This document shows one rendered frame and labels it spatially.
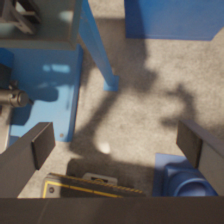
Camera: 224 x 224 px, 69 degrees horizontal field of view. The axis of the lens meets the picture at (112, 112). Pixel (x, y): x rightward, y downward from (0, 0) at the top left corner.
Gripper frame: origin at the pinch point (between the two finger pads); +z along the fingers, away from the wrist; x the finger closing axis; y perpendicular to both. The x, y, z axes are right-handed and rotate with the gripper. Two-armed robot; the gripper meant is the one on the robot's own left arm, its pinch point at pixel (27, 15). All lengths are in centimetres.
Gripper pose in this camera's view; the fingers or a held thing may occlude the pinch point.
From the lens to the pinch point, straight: 45.5
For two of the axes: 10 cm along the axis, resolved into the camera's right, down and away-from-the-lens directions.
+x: -1.1, 9.9, -1.0
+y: -9.9, -0.9, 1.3
